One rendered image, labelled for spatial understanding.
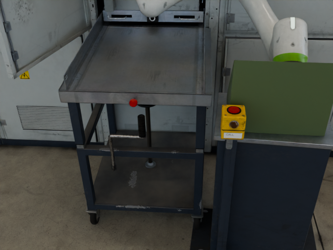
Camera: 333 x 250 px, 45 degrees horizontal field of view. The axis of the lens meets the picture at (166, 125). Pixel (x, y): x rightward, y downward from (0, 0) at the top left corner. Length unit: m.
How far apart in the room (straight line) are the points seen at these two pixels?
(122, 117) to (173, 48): 0.73
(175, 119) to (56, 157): 0.82
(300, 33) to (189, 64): 0.49
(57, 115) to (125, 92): 1.06
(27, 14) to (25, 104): 0.87
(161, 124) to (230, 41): 0.68
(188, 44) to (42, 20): 0.69
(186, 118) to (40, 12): 1.06
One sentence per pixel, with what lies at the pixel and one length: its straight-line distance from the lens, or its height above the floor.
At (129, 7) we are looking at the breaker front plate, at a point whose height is 0.94.
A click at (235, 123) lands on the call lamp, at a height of 0.88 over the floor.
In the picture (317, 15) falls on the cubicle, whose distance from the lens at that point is 2.24.
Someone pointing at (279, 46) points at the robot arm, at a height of 1.02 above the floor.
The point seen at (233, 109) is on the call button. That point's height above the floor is 0.91.
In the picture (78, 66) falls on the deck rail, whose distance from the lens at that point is 1.83.
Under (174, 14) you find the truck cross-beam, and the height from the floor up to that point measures 0.91.
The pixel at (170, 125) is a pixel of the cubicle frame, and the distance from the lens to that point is 2.52.
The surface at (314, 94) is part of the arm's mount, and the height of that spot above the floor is 0.93.
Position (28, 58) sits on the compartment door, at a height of 0.87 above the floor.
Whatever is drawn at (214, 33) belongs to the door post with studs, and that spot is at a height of 0.81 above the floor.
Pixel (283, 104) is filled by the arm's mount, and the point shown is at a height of 0.88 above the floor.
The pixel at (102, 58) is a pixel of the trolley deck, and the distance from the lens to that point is 1.91.
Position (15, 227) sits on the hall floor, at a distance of 2.35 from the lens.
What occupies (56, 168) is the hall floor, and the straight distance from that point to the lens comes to 2.63.
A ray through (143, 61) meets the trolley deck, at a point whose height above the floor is 0.85.
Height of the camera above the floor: 1.67
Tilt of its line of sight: 35 degrees down
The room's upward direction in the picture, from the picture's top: 1 degrees counter-clockwise
